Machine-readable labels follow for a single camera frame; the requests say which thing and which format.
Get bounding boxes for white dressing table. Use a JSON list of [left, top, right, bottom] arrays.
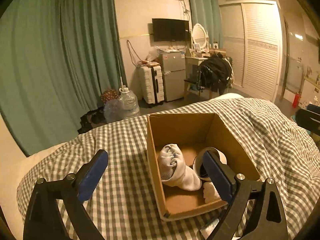
[[185, 54, 213, 80]]

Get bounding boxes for white suitcase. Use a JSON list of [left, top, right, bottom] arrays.
[[138, 62, 165, 104]]

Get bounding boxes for black wall television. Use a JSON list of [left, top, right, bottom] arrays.
[[152, 18, 190, 42]]

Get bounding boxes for brown cardboard box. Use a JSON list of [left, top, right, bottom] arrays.
[[146, 113, 262, 221]]

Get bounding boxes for silver mini fridge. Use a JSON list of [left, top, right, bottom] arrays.
[[157, 49, 187, 102]]

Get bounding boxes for white sock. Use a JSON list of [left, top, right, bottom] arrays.
[[157, 144, 202, 192]]

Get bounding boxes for clear water jug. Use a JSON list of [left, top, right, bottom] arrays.
[[117, 87, 140, 119]]

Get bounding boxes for white tape roll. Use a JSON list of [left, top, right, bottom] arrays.
[[193, 147, 228, 181]]

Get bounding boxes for small white cloth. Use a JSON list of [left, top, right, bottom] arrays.
[[202, 181, 223, 204]]

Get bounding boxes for grey checked blanket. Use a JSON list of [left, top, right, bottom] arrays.
[[16, 97, 320, 240]]

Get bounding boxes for white oval vanity mirror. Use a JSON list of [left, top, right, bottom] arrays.
[[191, 23, 209, 51]]

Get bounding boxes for dark patterned bag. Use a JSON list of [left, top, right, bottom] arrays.
[[101, 89, 119, 103]]

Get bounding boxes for wooden chair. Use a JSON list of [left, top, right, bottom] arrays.
[[183, 64, 213, 99]]

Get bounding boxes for white pillow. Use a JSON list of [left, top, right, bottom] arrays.
[[0, 142, 68, 240]]

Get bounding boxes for pile of dark shoes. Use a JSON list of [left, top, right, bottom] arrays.
[[77, 106, 108, 134]]

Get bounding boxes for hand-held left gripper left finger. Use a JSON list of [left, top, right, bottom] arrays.
[[23, 149, 109, 240]]

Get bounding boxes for white louvered wardrobe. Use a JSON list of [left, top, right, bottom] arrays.
[[219, 0, 284, 103]]

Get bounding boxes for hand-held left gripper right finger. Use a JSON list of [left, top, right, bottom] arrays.
[[202, 151, 288, 240]]

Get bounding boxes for black jacket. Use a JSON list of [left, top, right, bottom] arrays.
[[196, 56, 233, 93]]

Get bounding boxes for narrow green curtain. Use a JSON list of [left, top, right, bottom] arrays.
[[186, 0, 224, 49]]

